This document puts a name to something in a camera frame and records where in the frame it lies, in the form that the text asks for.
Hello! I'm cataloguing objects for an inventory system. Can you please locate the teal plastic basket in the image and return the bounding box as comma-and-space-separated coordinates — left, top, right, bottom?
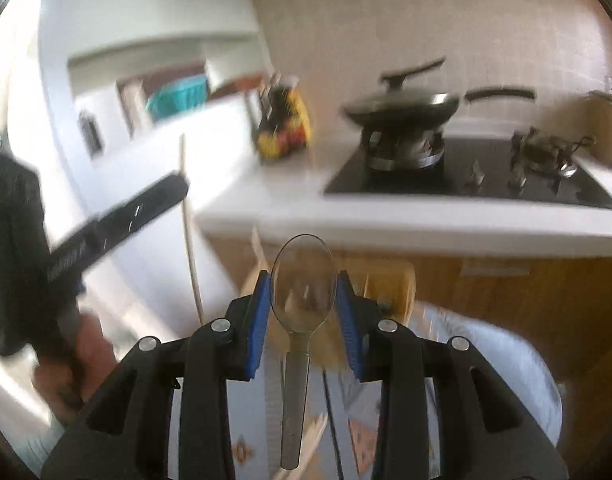
146, 74, 209, 122

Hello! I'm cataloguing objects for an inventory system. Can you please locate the black wok lid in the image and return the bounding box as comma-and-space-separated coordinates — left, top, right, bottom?
343, 56, 461, 116

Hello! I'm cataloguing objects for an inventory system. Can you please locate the person's left hand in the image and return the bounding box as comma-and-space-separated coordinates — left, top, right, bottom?
32, 314, 118, 413

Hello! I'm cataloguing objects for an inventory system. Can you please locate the blue patterned tablecloth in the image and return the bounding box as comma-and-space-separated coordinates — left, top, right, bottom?
168, 300, 562, 480

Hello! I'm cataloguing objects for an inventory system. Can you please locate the white kitchen countertop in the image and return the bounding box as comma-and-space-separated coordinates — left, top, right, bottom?
193, 125, 612, 257

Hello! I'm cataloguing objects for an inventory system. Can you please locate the black gas stove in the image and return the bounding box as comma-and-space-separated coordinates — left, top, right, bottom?
323, 127, 612, 211

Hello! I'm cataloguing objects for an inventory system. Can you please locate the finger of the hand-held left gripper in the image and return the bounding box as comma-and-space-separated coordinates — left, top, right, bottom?
46, 172, 191, 291

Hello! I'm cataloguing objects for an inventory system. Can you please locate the brown box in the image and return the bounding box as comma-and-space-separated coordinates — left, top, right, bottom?
211, 75, 265, 99

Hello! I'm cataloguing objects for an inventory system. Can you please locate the black wok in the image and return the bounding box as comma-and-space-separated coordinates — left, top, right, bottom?
342, 87, 536, 133

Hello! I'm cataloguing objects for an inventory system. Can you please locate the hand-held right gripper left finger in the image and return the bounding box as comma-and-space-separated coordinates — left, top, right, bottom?
41, 270, 273, 480

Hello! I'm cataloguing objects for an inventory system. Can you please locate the wooden chopstick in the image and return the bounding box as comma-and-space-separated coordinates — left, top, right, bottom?
178, 132, 205, 326
286, 407, 333, 480

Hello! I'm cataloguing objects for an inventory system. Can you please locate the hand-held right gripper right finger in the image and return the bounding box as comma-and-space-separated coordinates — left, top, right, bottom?
336, 270, 569, 480

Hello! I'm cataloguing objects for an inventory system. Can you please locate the clear plastic spoon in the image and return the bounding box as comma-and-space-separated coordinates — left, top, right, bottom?
270, 234, 337, 470

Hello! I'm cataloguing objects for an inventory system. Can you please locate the wooden kitchen cabinet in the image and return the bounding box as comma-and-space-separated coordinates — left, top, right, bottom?
206, 237, 612, 382

